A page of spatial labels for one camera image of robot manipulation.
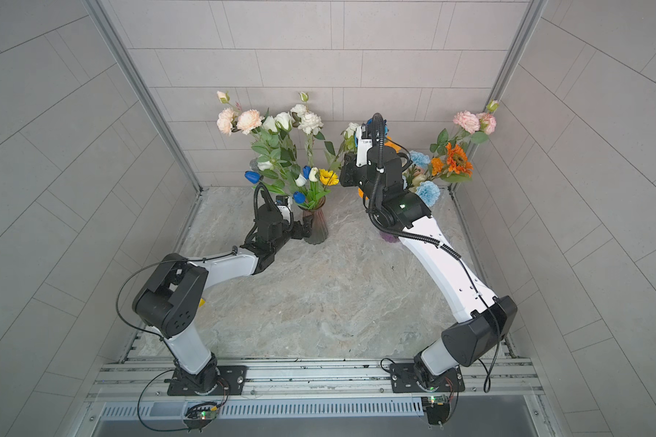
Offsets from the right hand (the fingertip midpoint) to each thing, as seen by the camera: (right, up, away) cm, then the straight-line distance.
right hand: (343, 153), depth 68 cm
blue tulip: (-11, -3, +13) cm, 17 cm away
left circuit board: (-35, -65, -3) cm, 74 cm away
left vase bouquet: (-16, +3, +15) cm, 22 cm away
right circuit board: (+24, -65, 0) cm, 69 cm away
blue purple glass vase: (+17, -25, +31) cm, 44 cm away
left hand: (-12, -16, +24) cm, 31 cm away
